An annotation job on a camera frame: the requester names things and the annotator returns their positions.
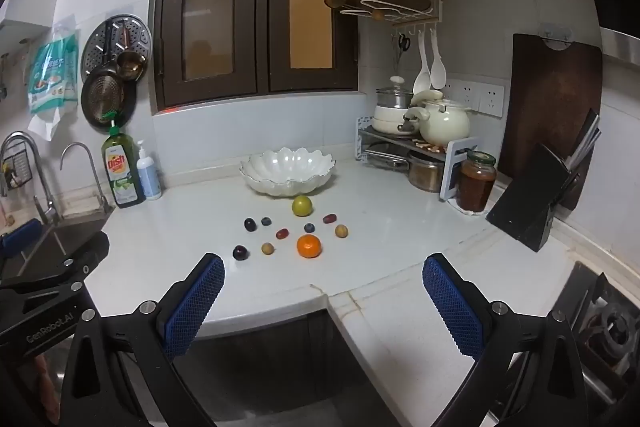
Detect steel steamer pot glass lid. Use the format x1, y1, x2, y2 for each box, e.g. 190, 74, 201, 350
376, 76, 416, 110

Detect thin gooseneck faucet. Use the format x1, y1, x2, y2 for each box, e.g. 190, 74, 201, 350
60, 142, 116, 215

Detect glass jar brown sauce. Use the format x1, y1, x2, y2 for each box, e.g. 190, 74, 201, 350
456, 150, 498, 214

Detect white ladle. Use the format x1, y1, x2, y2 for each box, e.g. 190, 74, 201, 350
412, 29, 432, 94

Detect clear wall hook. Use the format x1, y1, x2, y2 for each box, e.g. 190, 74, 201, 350
540, 23, 572, 46

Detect knives in block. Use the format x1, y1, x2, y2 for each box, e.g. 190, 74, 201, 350
562, 108, 602, 174

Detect dark wooden cutting board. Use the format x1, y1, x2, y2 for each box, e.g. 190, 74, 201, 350
499, 33, 604, 211

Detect white scalloped bowl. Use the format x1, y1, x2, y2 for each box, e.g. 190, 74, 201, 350
239, 147, 337, 198

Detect white rice paddle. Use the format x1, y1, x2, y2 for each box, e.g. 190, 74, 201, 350
429, 28, 448, 90

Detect orange mandarin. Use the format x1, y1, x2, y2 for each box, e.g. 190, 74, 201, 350
296, 234, 322, 259

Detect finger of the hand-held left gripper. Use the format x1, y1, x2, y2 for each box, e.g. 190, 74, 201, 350
0, 231, 111, 310
0, 218, 43, 260

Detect round steel steamer tray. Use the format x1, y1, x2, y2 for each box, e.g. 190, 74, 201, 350
81, 14, 152, 82

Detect tall chrome faucet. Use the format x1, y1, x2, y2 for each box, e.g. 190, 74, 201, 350
0, 131, 62, 225

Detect white pump bottle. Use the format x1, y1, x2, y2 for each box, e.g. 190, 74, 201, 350
135, 140, 163, 202

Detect black wire sink caddy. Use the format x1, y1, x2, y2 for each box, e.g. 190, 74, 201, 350
0, 151, 29, 198

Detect cream casserole pot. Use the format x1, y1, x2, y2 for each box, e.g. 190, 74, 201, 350
402, 90, 472, 146

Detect steel sink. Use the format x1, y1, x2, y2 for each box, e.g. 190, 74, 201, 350
0, 216, 110, 280

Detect round metal strainer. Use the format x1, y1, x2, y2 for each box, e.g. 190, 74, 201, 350
81, 69, 138, 128

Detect hanging plastic bag pack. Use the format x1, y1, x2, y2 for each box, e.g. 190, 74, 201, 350
26, 14, 81, 142

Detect black handled scissors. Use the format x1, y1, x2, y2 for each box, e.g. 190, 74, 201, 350
392, 33, 412, 74

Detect green dish soap bottle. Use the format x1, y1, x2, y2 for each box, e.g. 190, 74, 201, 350
101, 119, 147, 209

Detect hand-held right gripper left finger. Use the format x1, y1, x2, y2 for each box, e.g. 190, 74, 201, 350
59, 253, 227, 427

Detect small copper saucepan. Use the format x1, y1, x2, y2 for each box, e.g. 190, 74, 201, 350
116, 21, 149, 82

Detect white wall outlet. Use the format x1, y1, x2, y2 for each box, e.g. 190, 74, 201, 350
445, 79, 482, 110
479, 84, 506, 116

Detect black knife block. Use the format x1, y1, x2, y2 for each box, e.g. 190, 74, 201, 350
486, 143, 572, 253

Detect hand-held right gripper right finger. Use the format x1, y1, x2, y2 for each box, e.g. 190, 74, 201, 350
421, 253, 591, 427

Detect white countertop shelf rack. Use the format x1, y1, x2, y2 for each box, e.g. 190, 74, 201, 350
356, 117, 479, 201

